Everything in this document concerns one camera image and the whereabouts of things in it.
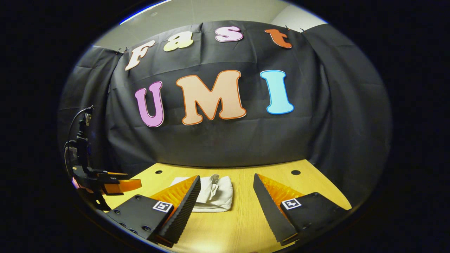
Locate black backdrop cloth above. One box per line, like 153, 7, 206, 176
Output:
58, 20, 392, 211

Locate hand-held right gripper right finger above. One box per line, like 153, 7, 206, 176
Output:
253, 173, 352, 246

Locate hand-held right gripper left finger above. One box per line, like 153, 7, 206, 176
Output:
105, 175, 201, 247

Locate black cable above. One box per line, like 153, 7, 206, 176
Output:
64, 107, 92, 176

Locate white jeans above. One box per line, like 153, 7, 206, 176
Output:
171, 174, 233, 213

